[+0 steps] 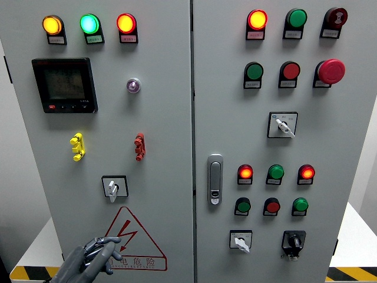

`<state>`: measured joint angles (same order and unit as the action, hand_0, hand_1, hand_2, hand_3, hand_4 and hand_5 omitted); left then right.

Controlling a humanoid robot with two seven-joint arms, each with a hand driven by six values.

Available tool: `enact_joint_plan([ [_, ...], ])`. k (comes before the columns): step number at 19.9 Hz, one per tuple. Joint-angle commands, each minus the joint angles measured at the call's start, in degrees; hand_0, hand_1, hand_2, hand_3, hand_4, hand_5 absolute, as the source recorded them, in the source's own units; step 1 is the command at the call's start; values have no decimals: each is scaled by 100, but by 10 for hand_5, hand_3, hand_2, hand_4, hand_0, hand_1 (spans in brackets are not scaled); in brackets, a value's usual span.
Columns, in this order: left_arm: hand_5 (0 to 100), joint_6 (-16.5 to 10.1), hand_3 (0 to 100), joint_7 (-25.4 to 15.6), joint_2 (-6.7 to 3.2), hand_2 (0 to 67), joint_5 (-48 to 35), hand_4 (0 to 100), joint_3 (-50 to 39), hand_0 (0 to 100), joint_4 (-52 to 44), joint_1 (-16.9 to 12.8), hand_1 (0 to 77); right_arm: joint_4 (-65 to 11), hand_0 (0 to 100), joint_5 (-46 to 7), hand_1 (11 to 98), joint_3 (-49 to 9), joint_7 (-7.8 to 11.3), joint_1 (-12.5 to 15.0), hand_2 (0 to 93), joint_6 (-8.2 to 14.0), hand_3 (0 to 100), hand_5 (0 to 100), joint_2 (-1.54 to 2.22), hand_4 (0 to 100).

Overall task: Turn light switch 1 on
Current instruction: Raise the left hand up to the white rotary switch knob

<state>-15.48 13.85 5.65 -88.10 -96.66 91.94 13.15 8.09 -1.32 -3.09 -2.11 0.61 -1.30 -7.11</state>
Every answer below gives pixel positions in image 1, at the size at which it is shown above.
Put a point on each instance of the large red round lamp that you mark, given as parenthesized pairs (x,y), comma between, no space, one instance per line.
(257,19)
(126,23)

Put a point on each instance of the dark red buzzer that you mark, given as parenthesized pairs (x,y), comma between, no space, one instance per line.
(337,16)

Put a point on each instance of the small red push button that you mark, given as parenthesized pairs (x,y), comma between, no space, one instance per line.
(272,206)

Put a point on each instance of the small green push button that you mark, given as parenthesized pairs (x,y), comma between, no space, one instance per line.
(243,206)

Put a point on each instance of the large dark green lamp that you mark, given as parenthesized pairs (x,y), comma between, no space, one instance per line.
(297,18)

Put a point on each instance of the large red stop button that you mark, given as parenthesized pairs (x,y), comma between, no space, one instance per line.
(331,71)

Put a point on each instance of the clear white lamp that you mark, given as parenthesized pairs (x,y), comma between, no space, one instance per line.
(133,85)

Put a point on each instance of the silver door lock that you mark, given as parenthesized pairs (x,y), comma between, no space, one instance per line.
(215,179)

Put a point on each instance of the small label plate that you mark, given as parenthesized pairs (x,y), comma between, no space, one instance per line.
(244,181)
(297,213)
(252,85)
(128,38)
(94,38)
(240,213)
(272,182)
(255,35)
(321,84)
(304,181)
(330,34)
(269,213)
(56,40)
(292,34)
(287,84)

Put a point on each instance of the small green round lamp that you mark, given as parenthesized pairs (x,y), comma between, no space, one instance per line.
(276,171)
(300,204)

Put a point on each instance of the bright green round lamp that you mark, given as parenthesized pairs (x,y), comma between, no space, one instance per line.
(89,23)

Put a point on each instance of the large green push button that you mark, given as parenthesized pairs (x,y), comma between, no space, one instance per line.
(254,71)

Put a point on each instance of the black door hinge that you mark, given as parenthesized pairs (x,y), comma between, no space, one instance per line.
(7,69)
(63,257)
(335,247)

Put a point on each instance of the red warning triangle sign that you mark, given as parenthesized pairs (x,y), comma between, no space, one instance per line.
(141,244)

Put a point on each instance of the large red push button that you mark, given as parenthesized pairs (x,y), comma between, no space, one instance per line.
(290,70)

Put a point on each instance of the yellow round lamp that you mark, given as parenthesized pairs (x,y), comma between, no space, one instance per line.
(52,25)

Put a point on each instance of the black display meter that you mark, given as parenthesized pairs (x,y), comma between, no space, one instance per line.
(65,85)

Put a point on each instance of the small red round lamp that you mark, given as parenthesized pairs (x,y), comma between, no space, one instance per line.
(306,172)
(245,172)

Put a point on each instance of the pale grey cabinet door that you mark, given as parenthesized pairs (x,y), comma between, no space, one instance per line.
(229,118)
(165,132)

